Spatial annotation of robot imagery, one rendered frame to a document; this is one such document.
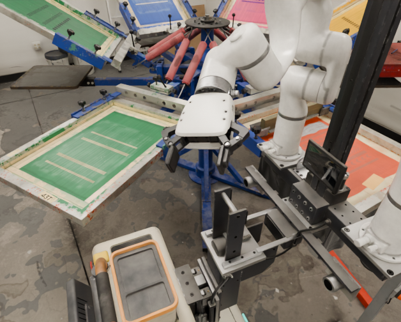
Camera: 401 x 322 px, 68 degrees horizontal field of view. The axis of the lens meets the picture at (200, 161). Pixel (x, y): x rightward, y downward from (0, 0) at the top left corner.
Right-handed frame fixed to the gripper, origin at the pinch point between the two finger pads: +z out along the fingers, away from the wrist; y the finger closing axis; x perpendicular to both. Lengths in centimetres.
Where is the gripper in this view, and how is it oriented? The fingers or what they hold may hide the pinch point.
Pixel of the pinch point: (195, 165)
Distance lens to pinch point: 50.8
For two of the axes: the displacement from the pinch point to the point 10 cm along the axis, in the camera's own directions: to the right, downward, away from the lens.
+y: -9.4, -0.2, 3.4
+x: -2.7, -5.6, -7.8
